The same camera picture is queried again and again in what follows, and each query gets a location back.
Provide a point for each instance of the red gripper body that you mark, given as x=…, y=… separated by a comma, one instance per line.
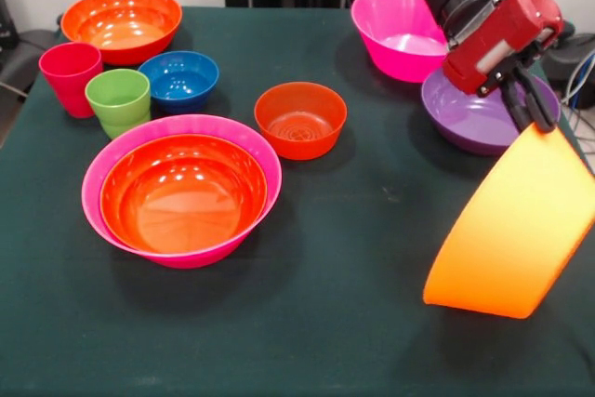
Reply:
x=511, y=25

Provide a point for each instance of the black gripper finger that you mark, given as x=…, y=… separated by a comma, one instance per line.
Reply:
x=541, y=109
x=518, y=109

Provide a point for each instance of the large orange bowl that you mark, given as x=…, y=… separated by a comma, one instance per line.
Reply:
x=511, y=229

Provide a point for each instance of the large pink bowl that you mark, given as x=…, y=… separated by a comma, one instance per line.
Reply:
x=390, y=34
x=186, y=125

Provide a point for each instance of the medium red-orange bowl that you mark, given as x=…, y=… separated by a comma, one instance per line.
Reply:
x=181, y=202
x=121, y=25

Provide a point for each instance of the purple bowl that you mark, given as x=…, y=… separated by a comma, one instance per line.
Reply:
x=465, y=118

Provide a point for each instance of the small red-orange bowl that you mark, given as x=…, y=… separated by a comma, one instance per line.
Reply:
x=300, y=113

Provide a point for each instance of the dark green tablecloth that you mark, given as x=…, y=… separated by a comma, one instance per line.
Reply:
x=325, y=322

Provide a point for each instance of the small blue bowl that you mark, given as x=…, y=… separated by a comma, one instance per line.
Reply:
x=179, y=78

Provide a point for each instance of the green cup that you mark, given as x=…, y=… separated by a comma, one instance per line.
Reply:
x=118, y=99

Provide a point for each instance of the crimson cup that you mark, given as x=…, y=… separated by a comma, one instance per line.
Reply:
x=70, y=76

